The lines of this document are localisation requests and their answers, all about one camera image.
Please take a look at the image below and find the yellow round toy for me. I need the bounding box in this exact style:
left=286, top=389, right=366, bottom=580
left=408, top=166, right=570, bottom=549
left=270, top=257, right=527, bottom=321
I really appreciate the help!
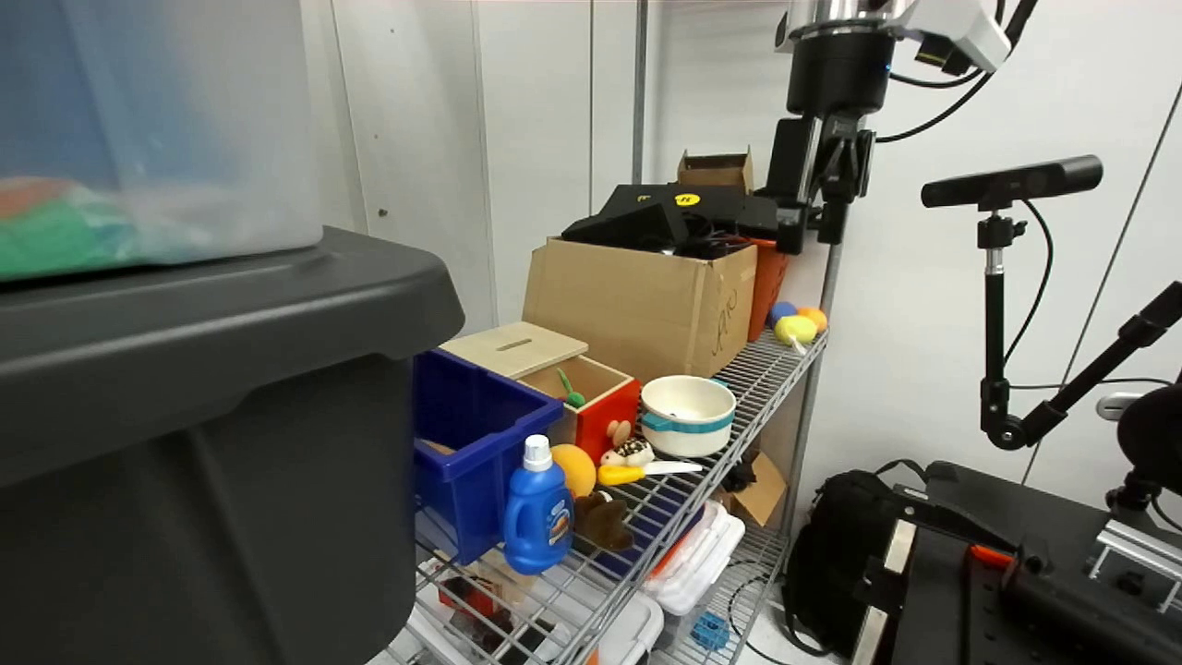
left=774, top=309, right=825, bottom=358

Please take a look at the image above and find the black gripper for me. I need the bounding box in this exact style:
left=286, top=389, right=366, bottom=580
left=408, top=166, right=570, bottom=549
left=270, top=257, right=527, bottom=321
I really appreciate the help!
left=765, top=35, right=893, bottom=246

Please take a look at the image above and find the cardboard flap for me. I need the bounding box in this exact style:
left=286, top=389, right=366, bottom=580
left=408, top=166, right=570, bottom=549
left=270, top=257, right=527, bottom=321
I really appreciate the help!
left=722, top=448, right=791, bottom=532

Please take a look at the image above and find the black round object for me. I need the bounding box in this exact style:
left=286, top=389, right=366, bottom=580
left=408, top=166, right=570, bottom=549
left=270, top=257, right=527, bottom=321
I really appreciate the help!
left=1111, top=375, right=1182, bottom=517

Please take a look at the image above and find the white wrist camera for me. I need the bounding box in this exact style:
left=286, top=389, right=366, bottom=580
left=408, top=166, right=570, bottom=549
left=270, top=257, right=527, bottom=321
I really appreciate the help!
left=904, top=0, right=1021, bottom=72

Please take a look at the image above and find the white pot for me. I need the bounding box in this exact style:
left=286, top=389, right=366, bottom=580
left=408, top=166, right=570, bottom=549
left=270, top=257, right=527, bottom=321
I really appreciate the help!
left=636, top=373, right=742, bottom=461

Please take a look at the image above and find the orange bucket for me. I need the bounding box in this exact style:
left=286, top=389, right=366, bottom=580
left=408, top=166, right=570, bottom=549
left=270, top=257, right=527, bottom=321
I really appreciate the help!
left=748, top=234, right=802, bottom=347

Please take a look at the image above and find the blue plastic bin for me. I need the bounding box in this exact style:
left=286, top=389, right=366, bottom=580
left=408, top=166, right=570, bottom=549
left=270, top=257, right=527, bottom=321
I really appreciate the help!
left=410, top=347, right=570, bottom=570

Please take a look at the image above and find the metal rack pole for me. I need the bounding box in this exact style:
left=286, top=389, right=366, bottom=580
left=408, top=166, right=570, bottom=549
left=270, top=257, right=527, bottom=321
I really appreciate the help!
left=628, top=0, right=658, bottom=188
left=783, top=234, right=852, bottom=520

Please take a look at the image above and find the white plastic container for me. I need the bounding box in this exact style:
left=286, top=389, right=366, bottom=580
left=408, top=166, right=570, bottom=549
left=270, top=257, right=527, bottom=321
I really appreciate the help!
left=586, top=591, right=668, bottom=665
left=642, top=500, right=750, bottom=620

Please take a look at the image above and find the blue detergent bottle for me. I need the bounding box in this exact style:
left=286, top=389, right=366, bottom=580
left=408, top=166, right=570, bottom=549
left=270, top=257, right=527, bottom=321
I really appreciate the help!
left=499, top=433, right=577, bottom=580

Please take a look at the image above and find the clear storage bin dark lid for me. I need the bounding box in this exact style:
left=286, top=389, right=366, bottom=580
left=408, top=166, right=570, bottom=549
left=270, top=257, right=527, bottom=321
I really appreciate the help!
left=0, top=0, right=330, bottom=288

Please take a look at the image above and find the dark grey storage tote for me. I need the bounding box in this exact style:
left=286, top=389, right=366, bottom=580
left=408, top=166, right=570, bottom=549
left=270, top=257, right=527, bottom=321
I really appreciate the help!
left=0, top=222, right=471, bottom=665

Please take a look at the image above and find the blue tape roll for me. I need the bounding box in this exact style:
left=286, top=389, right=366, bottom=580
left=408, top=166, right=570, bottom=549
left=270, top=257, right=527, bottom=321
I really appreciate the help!
left=689, top=609, right=738, bottom=655

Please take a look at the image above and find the red handled tool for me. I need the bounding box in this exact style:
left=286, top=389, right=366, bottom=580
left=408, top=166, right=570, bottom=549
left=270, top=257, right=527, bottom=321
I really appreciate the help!
left=961, top=538, right=1051, bottom=580

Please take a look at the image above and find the black backpack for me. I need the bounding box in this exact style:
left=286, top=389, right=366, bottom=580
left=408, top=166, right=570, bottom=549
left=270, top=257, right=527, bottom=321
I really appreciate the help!
left=778, top=464, right=947, bottom=665

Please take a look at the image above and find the small dark brown toy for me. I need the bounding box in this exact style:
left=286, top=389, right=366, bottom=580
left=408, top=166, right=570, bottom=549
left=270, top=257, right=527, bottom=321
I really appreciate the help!
left=573, top=491, right=636, bottom=557

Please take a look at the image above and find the large cardboard box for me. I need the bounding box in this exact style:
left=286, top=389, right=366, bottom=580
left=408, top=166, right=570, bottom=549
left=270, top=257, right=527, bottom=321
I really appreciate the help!
left=522, top=235, right=760, bottom=383

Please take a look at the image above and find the yellow plastic toy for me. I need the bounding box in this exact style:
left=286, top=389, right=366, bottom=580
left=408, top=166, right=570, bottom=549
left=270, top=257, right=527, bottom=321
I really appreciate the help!
left=594, top=444, right=658, bottom=491

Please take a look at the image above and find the packet with coloured items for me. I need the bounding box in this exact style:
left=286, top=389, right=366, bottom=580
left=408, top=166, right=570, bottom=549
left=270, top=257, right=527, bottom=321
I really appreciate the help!
left=440, top=573, right=510, bottom=623

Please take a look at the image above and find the black cart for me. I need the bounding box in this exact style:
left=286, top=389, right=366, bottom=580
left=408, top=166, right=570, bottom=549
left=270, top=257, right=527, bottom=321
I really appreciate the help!
left=882, top=456, right=1182, bottom=665

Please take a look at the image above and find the black camera stand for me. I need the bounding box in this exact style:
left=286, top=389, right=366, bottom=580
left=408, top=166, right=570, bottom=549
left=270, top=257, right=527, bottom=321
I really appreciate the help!
left=974, top=201, right=1182, bottom=453

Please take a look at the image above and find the black bar camera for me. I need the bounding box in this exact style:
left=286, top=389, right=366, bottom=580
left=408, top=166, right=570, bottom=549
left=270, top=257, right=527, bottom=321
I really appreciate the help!
left=916, top=150, right=1110, bottom=209

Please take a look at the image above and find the small cardboard box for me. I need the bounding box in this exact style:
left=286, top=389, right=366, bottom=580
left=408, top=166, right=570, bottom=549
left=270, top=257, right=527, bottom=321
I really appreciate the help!
left=674, top=147, right=759, bottom=197

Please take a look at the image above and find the aluminium rail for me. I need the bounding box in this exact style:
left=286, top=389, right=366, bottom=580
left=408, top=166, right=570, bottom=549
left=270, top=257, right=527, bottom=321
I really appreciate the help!
left=1081, top=512, right=1182, bottom=582

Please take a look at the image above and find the wooden box with red drawer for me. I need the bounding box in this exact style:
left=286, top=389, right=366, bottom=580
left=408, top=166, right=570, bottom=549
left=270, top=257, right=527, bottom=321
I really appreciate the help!
left=437, top=318, right=647, bottom=469

